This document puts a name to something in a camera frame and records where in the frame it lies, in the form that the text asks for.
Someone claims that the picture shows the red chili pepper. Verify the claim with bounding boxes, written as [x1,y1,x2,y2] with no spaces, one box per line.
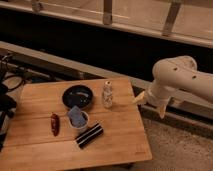
[51,113,60,136]

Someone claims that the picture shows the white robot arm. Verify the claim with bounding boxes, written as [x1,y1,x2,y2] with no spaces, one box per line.
[134,55,213,119]

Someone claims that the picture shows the clear plastic bottle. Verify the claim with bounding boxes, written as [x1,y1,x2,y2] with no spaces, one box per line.
[102,81,113,108]

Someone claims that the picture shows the dark blue bowl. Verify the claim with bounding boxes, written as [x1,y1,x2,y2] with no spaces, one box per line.
[62,85,93,109]

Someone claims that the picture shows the blue sponge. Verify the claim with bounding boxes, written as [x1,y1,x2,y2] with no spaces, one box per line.
[68,106,86,128]

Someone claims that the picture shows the black rectangular box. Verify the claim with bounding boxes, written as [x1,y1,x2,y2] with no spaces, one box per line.
[75,123,104,149]

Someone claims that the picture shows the metal window rail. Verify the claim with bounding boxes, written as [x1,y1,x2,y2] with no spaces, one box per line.
[0,0,213,49]

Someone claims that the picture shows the black cables and equipment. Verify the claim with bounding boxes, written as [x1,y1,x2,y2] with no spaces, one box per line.
[0,53,26,151]

